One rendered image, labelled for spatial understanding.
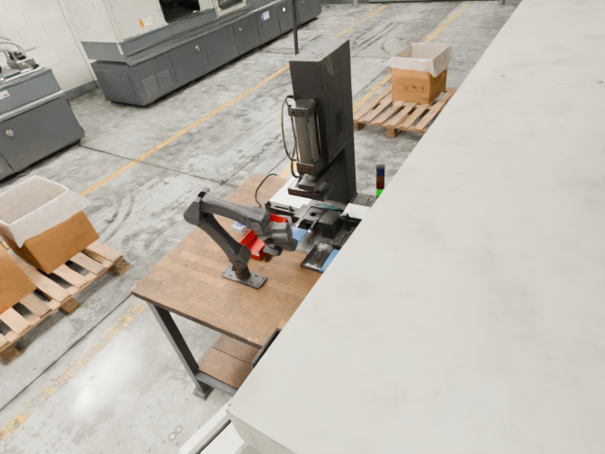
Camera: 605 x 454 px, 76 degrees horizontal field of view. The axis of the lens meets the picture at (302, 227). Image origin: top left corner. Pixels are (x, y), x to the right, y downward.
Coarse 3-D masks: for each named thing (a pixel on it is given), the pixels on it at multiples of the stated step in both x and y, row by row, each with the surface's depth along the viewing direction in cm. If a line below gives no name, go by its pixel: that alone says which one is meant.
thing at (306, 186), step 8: (336, 160) 174; (328, 168) 169; (304, 176) 167; (320, 176) 166; (296, 184) 171; (304, 184) 163; (312, 184) 162; (320, 184) 164; (328, 184) 168; (288, 192) 171; (296, 192) 168; (304, 192) 166; (312, 192) 164; (320, 192) 164; (328, 192) 165; (320, 200) 165
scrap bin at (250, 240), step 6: (270, 216) 188; (276, 216) 186; (282, 216) 184; (246, 234) 177; (252, 234) 181; (246, 240) 177; (252, 240) 182; (258, 240) 182; (252, 246) 179; (258, 246) 178; (264, 246) 170; (252, 252) 175; (258, 252) 168; (264, 252) 171; (252, 258) 173; (258, 258) 170
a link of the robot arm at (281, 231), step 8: (264, 208) 142; (256, 224) 137; (272, 224) 141; (280, 224) 140; (288, 224) 140; (256, 232) 139; (264, 232) 140; (272, 232) 140; (280, 232) 139; (288, 232) 140; (280, 240) 140; (288, 240) 140
